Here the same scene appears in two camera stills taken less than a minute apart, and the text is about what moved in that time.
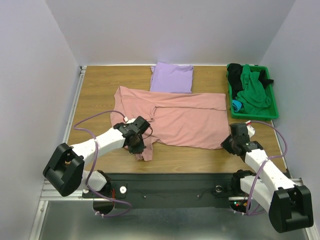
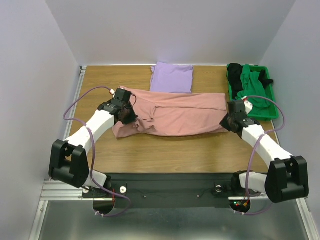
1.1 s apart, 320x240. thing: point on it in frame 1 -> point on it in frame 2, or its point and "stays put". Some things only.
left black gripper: x=139 y=149 -> x=133 y=117
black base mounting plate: x=195 y=189 stays put
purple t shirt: x=170 y=77 stays put
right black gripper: x=227 y=144 -> x=228 y=122
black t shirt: x=234 y=72 stays put
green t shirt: x=253 y=97 stays put
